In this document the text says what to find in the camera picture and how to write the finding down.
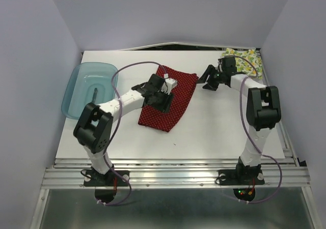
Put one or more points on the aluminium rail frame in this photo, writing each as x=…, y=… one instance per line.
x=209, y=137

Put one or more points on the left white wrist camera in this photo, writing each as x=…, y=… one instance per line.
x=168, y=84

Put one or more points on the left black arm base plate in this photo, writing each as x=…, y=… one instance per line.
x=94, y=179

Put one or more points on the lemon print folded skirt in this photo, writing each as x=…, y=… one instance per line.
x=247, y=61

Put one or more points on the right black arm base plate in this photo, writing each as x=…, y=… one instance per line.
x=230, y=177

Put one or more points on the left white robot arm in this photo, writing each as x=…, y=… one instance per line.
x=94, y=126

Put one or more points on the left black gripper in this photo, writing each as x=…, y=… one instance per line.
x=165, y=106

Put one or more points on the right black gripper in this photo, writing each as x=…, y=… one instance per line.
x=211, y=86

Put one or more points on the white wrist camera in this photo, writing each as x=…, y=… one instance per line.
x=168, y=84
x=219, y=68

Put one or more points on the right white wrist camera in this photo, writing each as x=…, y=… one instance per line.
x=219, y=68

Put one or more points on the small dark object in bin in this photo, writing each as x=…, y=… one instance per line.
x=94, y=95

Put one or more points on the teal plastic bin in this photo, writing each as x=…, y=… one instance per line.
x=83, y=80

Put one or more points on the red polka dot skirt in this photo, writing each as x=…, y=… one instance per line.
x=183, y=92

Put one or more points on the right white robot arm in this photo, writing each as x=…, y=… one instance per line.
x=261, y=115

